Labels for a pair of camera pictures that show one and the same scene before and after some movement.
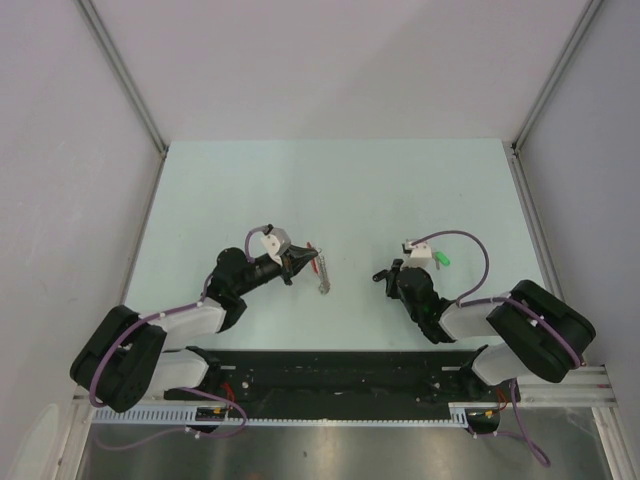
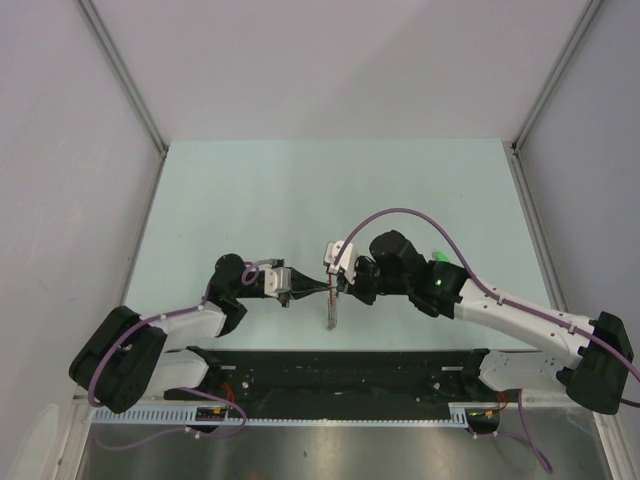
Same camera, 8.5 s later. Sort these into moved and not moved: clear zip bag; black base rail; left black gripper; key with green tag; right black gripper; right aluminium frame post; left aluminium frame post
Moved: right black gripper; left black gripper; clear zip bag
Not moved: key with green tag; black base rail; right aluminium frame post; left aluminium frame post
